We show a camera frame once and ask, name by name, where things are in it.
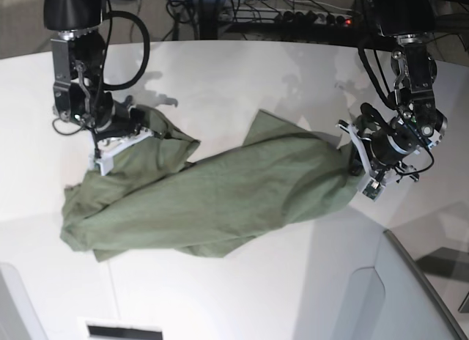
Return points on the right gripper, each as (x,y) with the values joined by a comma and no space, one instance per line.
(119,126)

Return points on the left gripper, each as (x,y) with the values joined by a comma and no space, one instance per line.
(381,156)

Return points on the green t-shirt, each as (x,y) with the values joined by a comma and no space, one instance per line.
(155,198)

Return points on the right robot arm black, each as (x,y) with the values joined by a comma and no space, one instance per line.
(81,96)

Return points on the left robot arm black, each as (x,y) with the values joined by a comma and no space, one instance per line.
(412,96)

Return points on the black power strip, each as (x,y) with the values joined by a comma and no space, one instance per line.
(313,18)

